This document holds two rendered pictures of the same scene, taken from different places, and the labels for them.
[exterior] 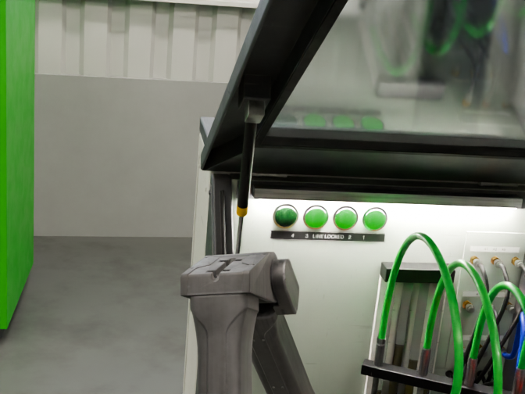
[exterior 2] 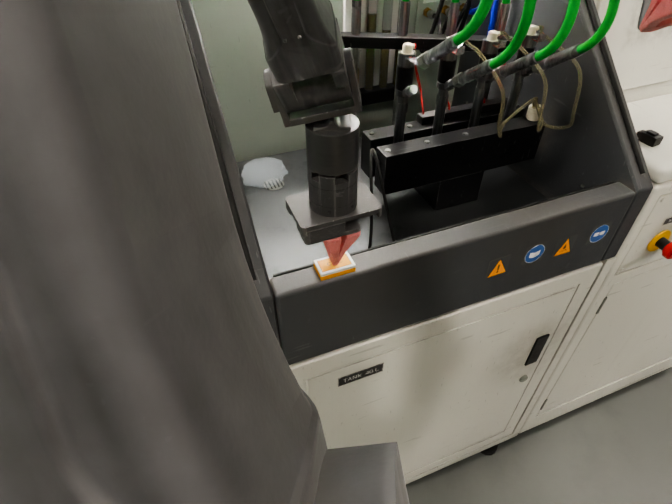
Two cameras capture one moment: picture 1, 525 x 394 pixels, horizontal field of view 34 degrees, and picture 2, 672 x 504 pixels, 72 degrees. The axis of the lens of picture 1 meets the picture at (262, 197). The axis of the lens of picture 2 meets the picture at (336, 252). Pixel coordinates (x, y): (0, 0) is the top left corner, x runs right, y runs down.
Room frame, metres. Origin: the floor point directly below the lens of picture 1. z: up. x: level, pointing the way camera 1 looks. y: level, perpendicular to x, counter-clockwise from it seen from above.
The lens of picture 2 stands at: (0.65, -0.03, 1.39)
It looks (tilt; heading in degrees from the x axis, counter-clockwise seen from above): 42 degrees down; 348
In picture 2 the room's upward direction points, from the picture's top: straight up
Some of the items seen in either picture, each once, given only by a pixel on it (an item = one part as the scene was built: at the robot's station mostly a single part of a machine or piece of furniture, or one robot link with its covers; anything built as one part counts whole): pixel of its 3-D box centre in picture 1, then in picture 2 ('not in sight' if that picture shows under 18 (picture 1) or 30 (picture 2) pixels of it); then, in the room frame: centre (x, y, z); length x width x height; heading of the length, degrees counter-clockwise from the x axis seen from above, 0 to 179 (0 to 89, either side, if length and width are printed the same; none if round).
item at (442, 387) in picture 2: not in sight; (429, 411); (1.11, -0.33, 0.45); 0.65 x 0.02 x 0.68; 100
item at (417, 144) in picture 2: not in sight; (449, 160); (1.39, -0.41, 0.91); 0.34 x 0.10 x 0.15; 100
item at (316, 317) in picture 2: not in sight; (461, 267); (1.13, -0.33, 0.87); 0.62 x 0.04 x 0.16; 100
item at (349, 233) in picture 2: not in sight; (324, 238); (1.09, -0.10, 1.01); 0.07 x 0.07 x 0.09; 10
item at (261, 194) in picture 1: (389, 197); not in sight; (1.63, -0.25, 1.43); 0.54 x 0.03 x 0.02; 100
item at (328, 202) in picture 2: not in sight; (333, 189); (1.09, -0.12, 1.08); 0.10 x 0.07 x 0.07; 100
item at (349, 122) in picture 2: not in sight; (332, 140); (1.10, -0.12, 1.14); 0.07 x 0.06 x 0.07; 168
